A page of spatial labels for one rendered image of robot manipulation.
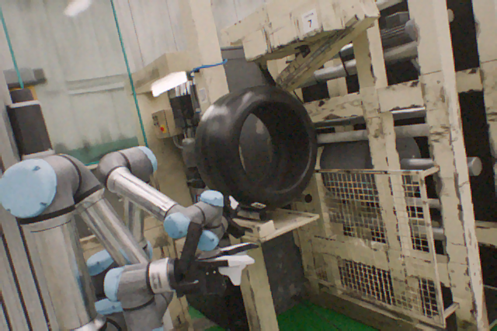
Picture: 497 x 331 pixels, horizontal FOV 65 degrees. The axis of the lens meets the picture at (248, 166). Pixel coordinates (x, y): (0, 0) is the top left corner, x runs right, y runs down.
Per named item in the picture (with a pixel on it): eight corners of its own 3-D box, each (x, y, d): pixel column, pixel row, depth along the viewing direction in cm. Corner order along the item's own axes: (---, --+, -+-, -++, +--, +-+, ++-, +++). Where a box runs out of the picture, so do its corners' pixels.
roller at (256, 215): (231, 210, 206) (224, 214, 204) (227, 203, 205) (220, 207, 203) (269, 217, 177) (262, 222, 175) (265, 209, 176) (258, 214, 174)
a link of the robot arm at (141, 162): (107, 270, 161) (107, 147, 142) (136, 256, 173) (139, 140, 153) (126, 283, 155) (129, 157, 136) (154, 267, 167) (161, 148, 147)
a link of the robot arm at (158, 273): (157, 256, 93) (145, 266, 84) (175, 253, 92) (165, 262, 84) (163, 287, 92) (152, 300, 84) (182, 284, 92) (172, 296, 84)
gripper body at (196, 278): (231, 281, 91) (182, 290, 92) (224, 245, 91) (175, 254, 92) (227, 292, 84) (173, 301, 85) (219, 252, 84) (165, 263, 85)
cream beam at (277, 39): (245, 64, 212) (239, 36, 210) (280, 59, 225) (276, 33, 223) (323, 31, 161) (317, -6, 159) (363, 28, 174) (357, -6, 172)
